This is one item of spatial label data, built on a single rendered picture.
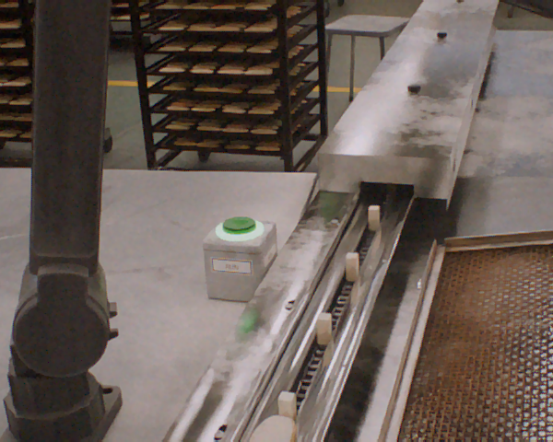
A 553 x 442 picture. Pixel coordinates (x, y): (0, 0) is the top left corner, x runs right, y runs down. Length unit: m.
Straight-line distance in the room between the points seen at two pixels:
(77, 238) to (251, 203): 0.60
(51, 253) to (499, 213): 0.71
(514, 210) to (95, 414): 0.69
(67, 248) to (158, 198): 0.62
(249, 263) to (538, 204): 0.47
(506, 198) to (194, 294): 0.49
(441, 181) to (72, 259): 0.59
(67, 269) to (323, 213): 0.50
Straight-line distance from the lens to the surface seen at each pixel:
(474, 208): 1.26
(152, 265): 1.13
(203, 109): 3.31
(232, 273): 1.01
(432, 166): 1.17
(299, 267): 1.00
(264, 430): 0.76
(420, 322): 0.84
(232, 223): 1.02
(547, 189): 1.34
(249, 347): 0.86
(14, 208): 1.37
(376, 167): 1.18
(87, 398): 0.81
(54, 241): 0.72
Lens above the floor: 1.32
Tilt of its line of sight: 25 degrees down
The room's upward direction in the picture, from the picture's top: 3 degrees counter-clockwise
